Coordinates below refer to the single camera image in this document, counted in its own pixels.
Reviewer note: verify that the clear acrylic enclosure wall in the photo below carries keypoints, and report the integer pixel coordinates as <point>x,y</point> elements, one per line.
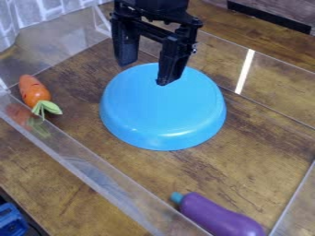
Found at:
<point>87,185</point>

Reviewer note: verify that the blue object at corner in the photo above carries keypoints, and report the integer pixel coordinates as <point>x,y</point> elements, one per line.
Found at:
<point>13,222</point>

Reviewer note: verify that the orange toy carrot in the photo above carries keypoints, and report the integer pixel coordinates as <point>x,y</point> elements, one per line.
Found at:
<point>37,96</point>

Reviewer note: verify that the purple toy eggplant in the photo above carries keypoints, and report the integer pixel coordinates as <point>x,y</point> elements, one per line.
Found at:
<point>214,218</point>

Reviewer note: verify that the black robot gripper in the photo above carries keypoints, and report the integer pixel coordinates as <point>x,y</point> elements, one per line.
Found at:
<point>131,21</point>

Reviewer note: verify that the blue round tray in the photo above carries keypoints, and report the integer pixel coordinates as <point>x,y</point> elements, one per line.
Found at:
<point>158,117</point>

